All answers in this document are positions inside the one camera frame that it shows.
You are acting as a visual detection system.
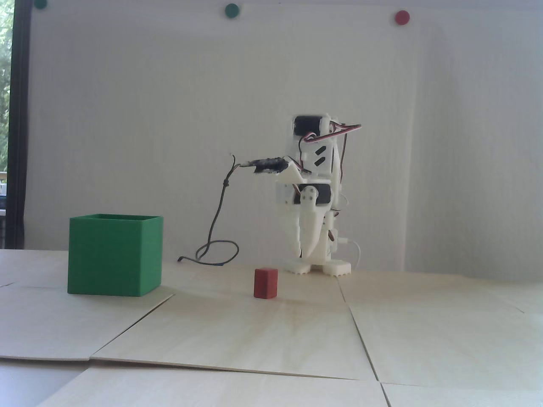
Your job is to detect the thin black camera cable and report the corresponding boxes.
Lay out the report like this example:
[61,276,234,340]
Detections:
[176,153,257,267]

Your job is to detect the red black servo wires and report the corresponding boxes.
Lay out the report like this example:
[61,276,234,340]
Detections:
[302,122,364,212]

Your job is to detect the red rectangular block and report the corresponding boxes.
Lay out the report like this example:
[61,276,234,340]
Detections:
[254,268,279,299]

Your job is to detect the dark window frame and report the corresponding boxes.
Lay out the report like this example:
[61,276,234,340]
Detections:
[9,0,31,250]

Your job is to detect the white power cable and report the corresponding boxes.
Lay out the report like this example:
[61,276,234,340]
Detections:
[339,239,362,272]

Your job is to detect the green open-top box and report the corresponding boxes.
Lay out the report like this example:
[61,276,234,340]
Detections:
[67,213,164,297]

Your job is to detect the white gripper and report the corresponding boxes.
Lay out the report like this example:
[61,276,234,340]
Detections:
[274,168,335,259]

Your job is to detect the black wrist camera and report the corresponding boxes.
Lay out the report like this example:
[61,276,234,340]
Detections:
[253,156,293,175]

